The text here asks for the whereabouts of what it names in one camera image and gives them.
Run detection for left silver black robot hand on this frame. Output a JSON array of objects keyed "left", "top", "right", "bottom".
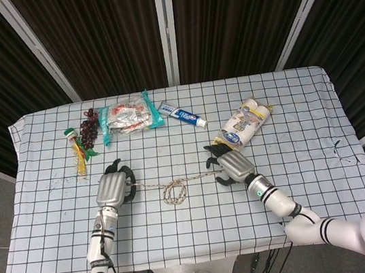
[{"left": 90, "top": 156, "right": 141, "bottom": 211}]

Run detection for blue white toothpaste tube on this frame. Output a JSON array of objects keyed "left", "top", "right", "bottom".
[{"left": 157, "top": 95, "right": 209, "bottom": 134}]

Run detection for teal clear snack bag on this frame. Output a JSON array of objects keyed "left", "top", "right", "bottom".
[{"left": 94, "top": 88, "right": 167, "bottom": 146}]

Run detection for yellow packaged rolls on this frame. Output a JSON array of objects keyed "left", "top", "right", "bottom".
[{"left": 207, "top": 94, "right": 280, "bottom": 158}]

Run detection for white black checkered tablecloth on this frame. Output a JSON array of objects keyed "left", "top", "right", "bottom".
[{"left": 0, "top": 57, "right": 365, "bottom": 273}]

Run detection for beige braided rope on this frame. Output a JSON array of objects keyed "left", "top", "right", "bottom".
[{"left": 129, "top": 168, "right": 228, "bottom": 212}]

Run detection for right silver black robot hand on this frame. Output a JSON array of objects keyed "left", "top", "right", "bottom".
[{"left": 203, "top": 138, "right": 258, "bottom": 189}]

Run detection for white partition frame post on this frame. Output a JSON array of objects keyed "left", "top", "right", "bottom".
[
  {"left": 264, "top": 0, "right": 356, "bottom": 71},
  {"left": 0, "top": 0, "right": 82, "bottom": 113},
  {"left": 154, "top": 0, "right": 186, "bottom": 87}
]

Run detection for dark red plastic grape bunch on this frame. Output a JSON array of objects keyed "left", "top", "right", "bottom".
[{"left": 75, "top": 107, "right": 104, "bottom": 158}]

